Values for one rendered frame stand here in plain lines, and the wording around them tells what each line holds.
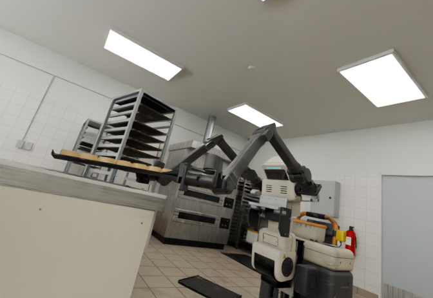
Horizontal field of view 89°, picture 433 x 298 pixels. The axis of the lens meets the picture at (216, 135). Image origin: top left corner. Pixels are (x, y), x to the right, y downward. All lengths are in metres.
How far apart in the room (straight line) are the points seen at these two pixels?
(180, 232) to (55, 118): 3.22
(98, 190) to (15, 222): 0.21
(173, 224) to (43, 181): 3.90
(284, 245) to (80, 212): 1.10
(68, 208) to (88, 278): 0.23
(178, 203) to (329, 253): 3.38
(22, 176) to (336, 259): 1.55
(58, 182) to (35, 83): 4.60
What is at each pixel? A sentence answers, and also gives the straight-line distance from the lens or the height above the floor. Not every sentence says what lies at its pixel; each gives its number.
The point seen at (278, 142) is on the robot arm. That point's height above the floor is 1.28.
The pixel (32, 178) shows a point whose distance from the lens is 0.84.
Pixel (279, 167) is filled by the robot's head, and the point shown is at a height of 1.22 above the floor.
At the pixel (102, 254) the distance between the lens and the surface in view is 0.89.
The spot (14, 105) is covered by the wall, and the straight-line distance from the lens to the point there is 5.30.
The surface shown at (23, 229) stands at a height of 0.73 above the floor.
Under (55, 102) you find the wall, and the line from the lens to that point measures 5.28.
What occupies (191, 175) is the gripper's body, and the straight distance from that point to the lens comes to 0.82.
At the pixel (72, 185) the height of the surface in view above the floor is 0.87.
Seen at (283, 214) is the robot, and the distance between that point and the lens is 1.41.
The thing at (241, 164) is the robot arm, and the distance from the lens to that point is 0.94.
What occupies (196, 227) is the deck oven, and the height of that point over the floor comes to 0.37.
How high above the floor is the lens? 0.91
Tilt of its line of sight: 17 degrees up
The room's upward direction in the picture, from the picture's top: 13 degrees clockwise
